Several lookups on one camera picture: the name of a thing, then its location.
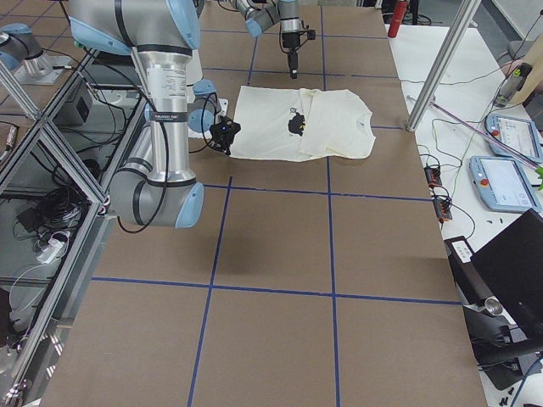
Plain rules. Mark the upper blue teach pendant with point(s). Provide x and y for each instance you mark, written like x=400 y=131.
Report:
x=520 y=134

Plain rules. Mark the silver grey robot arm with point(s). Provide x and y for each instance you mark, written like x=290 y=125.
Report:
x=260 y=16
x=155 y=186

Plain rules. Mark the aluminium frame rack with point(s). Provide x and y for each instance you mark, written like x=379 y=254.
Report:
x=55 y=184

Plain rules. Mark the aluminium frame post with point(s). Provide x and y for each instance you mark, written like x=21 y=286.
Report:
x=444 y=56

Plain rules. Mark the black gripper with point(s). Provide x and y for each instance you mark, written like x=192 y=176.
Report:
x=229 y=129
x=291 y=42

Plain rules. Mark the blue teach pendant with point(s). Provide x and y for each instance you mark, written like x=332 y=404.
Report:
x=502 y=185
x=520 y=134

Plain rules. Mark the cream long-sleeve cat shirt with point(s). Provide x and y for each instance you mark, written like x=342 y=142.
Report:
x=301 y=124

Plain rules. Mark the lower blue teach pendant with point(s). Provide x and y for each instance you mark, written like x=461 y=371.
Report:
x=502 y=185

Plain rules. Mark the white power strip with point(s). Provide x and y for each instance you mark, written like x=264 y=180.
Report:
x=53 y=250

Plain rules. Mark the red bottle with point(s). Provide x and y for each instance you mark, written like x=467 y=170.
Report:
x=397 y=18

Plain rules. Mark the orange black electronics board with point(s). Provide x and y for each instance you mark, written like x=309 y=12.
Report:
x=441 y=198

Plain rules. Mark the black box with label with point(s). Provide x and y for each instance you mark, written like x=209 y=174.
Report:
x=474 y=292

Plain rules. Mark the black monitor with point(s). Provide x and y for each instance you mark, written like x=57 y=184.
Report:
x=511 y=267

